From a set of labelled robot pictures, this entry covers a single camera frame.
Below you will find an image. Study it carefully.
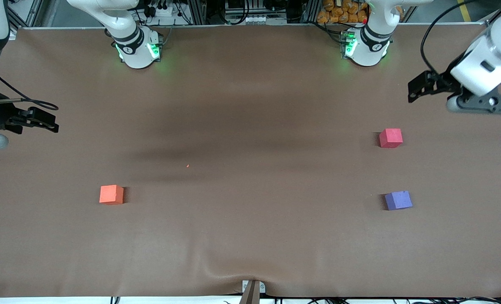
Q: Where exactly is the brown wooden bar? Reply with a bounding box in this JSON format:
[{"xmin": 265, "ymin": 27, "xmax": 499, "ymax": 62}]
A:
[{"xmin": 239, "ymin": 280, "xmax": 261, "ymax": 304}]

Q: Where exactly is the red foam block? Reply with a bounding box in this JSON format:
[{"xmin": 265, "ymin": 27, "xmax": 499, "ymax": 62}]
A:
[{"xmin": 379, "ymin": 128, "xmax": 403, "ymax": 149}]

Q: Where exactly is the metal clamp bracket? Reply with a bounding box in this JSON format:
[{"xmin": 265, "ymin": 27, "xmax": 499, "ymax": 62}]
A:
[{"xmin": 242, "ymin": 280, "xmax": 266, "ymax": 294}]

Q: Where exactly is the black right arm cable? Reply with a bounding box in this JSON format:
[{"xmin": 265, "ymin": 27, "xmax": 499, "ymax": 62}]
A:
[{"xmin": 0, "ymin": 61, "xmax": 59, "ymax": 111}]

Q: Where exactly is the orange foam block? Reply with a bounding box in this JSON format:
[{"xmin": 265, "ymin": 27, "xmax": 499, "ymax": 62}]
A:
[{"xmin": 99, "ymin": 185, "xmax": 124, "ymax": 205}]

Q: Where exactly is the brown table cloth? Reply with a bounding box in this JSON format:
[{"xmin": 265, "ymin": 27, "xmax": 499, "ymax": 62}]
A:
[{"xmin": 0, "ymin": 24, "xmax": 501, "ymax": 299}]

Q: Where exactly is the purple foam block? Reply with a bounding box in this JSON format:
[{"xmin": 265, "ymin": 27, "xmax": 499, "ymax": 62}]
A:
[{"xmin": 385, "ymin": 190, "xmax": 413, "ymax": 211}]

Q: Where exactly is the white power strip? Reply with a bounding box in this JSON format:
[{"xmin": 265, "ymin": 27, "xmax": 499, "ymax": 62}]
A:
[{"xmin": 146, "ymin": 3, "xmax": 176, "ymax": 18}]

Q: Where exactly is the bag of orange snacks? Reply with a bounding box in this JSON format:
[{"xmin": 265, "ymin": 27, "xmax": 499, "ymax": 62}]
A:
[{"xmin": 317, "ymin": 0, "xmax": 369, "ymax": 24}]

